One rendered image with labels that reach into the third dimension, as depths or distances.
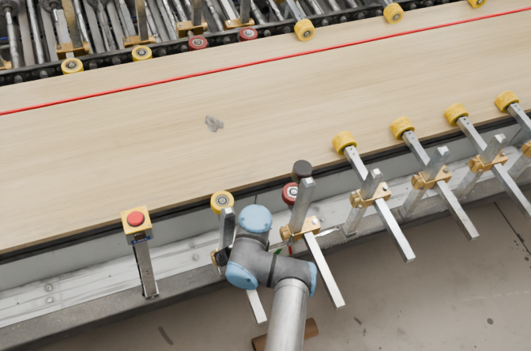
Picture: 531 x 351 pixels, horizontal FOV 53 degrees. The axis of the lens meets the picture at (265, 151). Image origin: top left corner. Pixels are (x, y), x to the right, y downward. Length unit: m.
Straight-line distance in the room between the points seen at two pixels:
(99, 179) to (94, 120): 0.27
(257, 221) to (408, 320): 1.48
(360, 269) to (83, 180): 1.51
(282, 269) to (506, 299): 1.81
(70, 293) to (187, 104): 0.81
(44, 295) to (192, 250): 0.53
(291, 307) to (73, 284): 0.98
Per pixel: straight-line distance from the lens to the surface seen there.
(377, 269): 2.83
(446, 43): 2.59
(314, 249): 1.82
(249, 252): 1.41
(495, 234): 3.19
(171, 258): 2.04
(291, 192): 1.86
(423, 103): 2.28
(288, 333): 1.25
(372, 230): 2.10
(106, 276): 2.04
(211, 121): 2.02
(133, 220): 1.43
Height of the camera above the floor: 2.48
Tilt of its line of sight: 54 degrees down
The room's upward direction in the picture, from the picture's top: 9 degrees clockwise
